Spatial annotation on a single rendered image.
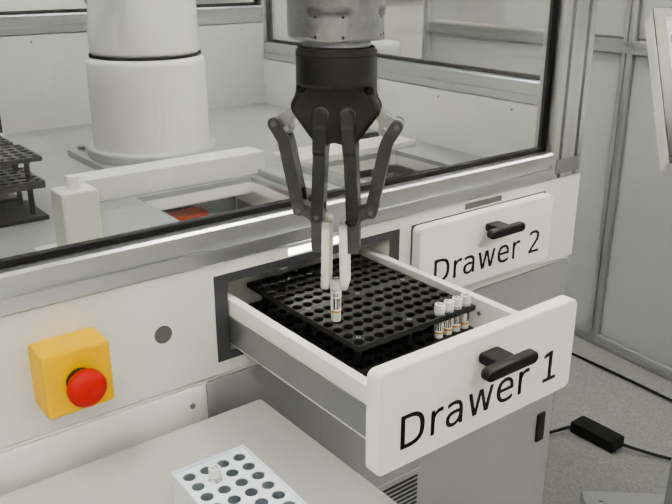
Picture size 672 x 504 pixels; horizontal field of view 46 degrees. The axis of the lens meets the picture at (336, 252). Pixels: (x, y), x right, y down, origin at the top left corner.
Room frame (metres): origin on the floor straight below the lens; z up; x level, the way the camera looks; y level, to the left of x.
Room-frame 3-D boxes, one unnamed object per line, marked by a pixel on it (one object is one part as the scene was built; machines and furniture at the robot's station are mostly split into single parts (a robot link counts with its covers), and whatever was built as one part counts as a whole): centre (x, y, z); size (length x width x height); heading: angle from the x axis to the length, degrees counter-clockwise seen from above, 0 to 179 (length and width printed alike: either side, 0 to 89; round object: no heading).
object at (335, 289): (0.75, 0.00, 0.95); 0.01 x 0.01 x 0.05
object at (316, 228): (0.75, 0.03, 1.03); 0.03 x 0.01 x 0.05; 81
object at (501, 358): (0.71, -0.16, 0.91); 0.07 x 0.04 x 0.01; 128
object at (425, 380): (0.73, -0.15, 0.87); 0.29 x 0.02 x 0.11; 128
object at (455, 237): (1.14, -0.23, 0.87); 0.29 x 0.02 x 0.11; 128
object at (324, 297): (0.89, -0.03, 0.87); 0.22 x 0.18 x 0.06; 38
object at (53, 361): (0.73, 0.27, 0.88); 0.07 x 0.05 x 0.07; 128
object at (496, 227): (1.12, -0.24, 0.91); 0.07 x 0.04 x 0.01; 128
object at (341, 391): (0.89, -0.02, 0.86); 0.40 x 0.26 x 0.06; 38
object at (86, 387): (0.71, 0.25, 0.88); 0.04 x 0.03 x 0.04; 128
